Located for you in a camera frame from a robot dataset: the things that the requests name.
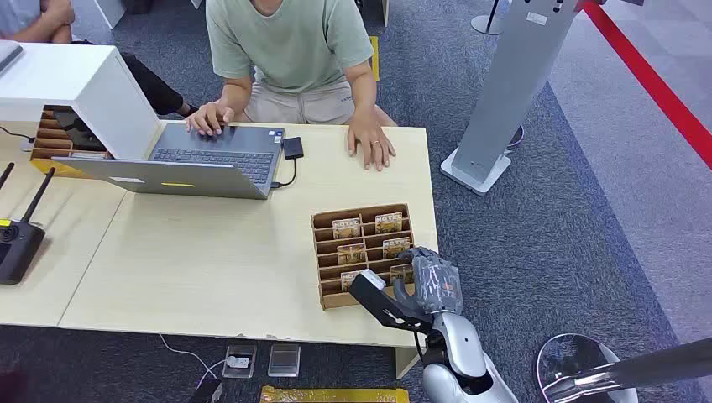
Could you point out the steel floor socket cover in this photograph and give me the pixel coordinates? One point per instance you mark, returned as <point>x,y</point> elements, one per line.
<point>284,360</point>

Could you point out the person's left hand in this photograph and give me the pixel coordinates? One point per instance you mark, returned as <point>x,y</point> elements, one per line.
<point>370,143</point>

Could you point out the white desk riser box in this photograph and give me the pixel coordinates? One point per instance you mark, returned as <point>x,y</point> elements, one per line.
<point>105,94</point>

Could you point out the black router with antennas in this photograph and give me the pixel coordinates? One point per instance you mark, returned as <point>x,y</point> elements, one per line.
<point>19,244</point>

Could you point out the seated person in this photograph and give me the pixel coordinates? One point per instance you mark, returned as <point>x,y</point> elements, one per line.
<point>33,19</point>

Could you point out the yellow patterned packet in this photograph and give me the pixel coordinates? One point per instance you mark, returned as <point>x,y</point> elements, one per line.
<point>334,395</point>

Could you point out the grey open laptop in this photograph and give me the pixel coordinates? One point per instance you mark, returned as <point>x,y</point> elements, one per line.
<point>211,161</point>

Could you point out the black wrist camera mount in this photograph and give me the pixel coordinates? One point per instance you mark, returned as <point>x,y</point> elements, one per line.
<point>374,297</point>

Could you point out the round stanchion base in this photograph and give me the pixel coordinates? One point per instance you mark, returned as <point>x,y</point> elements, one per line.
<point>485,23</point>

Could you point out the floor socket with plug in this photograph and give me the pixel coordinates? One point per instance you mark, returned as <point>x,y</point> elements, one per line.
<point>240,361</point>

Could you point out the person's hand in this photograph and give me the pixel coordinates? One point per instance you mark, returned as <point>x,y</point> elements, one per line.
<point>210,118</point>
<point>370,143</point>

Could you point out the silver kiosk stand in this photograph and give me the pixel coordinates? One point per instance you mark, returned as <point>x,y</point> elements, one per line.
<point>517,83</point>

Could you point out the red barrier belt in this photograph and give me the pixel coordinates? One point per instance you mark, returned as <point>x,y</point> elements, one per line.
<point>651,83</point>

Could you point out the grey flat device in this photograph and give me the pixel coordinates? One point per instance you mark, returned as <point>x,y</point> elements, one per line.
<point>8,54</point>

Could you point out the person's right hand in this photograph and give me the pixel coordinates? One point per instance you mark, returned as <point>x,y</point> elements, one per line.
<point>210,118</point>

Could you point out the yellow chair edge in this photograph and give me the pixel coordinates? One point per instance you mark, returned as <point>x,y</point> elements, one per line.
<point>374,58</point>

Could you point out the chrome stanchion pole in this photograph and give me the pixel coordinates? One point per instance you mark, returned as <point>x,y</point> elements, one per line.
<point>651,370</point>

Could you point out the black usb hub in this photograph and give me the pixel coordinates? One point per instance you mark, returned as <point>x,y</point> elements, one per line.
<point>293,148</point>

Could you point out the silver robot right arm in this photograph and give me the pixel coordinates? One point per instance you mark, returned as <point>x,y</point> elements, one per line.
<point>464,347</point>

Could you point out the brown slotted card holder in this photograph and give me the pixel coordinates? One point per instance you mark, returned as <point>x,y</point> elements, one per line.
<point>328,261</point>

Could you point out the black power adapter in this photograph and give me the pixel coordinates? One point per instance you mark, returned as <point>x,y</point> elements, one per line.
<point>206,392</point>

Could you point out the hotel key card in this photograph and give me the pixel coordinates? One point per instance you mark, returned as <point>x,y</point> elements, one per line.
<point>351,254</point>
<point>346,228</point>
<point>395,247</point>
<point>348,281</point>
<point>388,222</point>

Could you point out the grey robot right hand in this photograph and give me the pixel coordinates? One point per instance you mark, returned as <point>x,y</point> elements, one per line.
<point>439,286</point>

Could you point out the chrome stanchion base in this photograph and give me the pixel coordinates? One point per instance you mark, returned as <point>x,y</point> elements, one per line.
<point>567,361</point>

